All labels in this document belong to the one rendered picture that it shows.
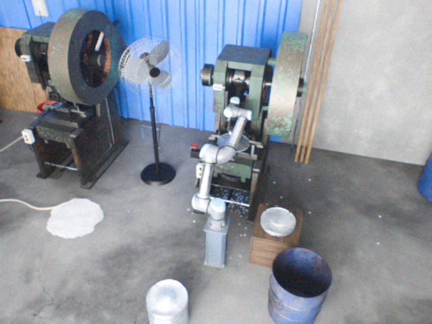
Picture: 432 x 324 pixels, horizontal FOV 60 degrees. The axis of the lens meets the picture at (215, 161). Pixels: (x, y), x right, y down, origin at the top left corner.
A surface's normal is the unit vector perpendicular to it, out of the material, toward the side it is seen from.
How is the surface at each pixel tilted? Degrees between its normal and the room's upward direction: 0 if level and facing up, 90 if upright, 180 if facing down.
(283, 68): 50
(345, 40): 90
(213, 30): 90
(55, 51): 62
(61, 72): 86
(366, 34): 90
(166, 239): 0
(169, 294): 0
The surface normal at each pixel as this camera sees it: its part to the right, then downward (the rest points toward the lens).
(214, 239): -0.19, 0.60
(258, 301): 0.03, -0.79
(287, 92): -0.22, 0.29
